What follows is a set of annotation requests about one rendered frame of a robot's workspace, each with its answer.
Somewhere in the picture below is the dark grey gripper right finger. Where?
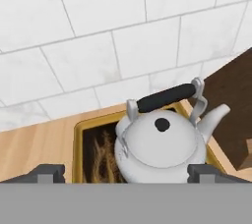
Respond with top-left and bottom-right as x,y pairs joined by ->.
186,163 -> 251,184

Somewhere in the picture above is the white kettle with black handle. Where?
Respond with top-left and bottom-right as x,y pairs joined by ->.
113,77 -> 231,184

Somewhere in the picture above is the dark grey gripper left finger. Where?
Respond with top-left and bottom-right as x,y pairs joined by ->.
0,164 -> 66,184

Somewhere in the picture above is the dark brown wooden cabinet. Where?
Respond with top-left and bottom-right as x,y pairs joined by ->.
188,47 -> 252,171

